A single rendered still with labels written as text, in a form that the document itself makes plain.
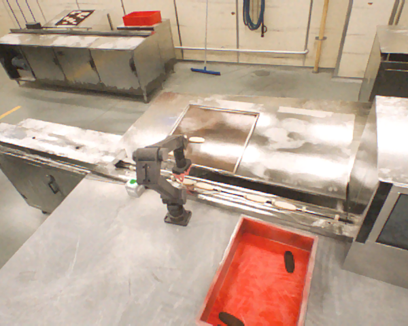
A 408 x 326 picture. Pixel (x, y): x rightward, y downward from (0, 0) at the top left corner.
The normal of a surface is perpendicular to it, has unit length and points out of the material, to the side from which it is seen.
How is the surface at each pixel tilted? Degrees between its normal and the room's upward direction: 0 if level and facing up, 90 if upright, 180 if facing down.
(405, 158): 0
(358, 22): 90
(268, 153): 10
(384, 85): 90
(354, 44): 90
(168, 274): 0
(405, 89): 90
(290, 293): 0
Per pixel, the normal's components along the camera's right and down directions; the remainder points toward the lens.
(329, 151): -0.17, -0.64
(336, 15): -0.40, 0.61
